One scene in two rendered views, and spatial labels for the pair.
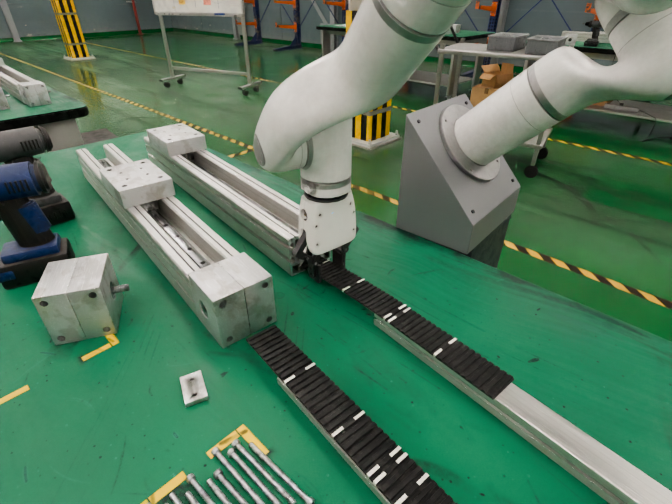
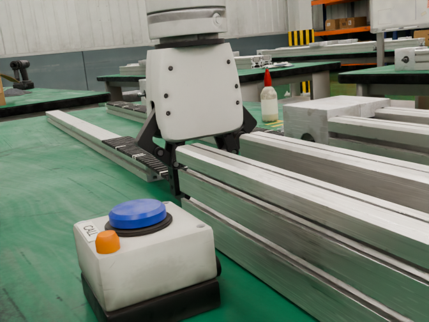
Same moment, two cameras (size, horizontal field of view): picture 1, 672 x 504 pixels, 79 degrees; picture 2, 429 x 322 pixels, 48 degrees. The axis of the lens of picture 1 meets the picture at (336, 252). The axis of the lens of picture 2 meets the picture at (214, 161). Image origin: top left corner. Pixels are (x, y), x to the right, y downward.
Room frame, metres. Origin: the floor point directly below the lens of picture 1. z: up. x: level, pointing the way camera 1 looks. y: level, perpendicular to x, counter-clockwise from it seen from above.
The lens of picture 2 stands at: (1.15, 0.16, 0.96)
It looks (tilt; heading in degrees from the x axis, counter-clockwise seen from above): 13 degrees down; 194
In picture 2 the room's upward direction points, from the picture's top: 6 degrees counter-clockwise
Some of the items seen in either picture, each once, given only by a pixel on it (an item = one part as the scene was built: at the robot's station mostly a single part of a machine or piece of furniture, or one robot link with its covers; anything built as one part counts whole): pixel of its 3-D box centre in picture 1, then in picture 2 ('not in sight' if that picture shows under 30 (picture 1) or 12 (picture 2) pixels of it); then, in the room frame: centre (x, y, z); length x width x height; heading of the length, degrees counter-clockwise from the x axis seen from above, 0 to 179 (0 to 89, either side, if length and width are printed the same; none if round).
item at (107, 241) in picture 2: not in sight; (106, 239); (0.89, 0.02, 0.85); 0.02 x 0.02 x 0.01
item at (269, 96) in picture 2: not in sight; (268, 94); (0.04, 0.03, 0.84); 0.04 x 0.04 x 0.12
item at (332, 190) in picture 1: (324, 182); (189, 27); (0.64, 0.02, 0.98); 0.09 x 0.08 x 0.03; 130
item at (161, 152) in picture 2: (343, 251); (168, 174); (0.66, -0.01, 0.83); 0.03 x 0.03 x 0.07; 40
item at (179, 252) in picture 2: not in sight; (155, 258); (0.85, 0.03, 0.81); 0.10 x 0.08 x 0.06; 130
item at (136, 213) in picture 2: not in sight; (138, 218); (0.85, 0.03, 0.84); 0.04 x 0.04 x 0.02
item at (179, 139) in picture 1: (177, 143); not in sight; (1.18, 0.46, 0.87); 0.16 x 0.11 x 0.07; 40
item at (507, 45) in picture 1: (490, 97); not in sight; (3.50, -1.27, 0.50); 1.03 x 0.55 x 1.01; 58
